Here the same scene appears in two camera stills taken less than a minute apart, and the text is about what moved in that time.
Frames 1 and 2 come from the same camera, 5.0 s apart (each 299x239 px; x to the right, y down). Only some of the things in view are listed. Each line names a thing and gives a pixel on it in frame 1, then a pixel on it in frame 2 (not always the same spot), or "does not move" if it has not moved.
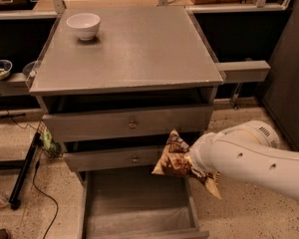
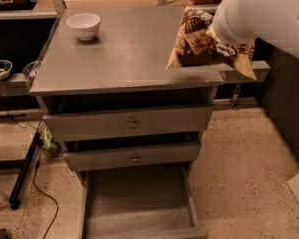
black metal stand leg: (15, 200) does not move
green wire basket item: (49, 145) does not move
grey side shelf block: (244, 72) does not move
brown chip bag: (175, 161) -> (198, 45)
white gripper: (201, 155) -> (226, 23)
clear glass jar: (30, 70) does not move
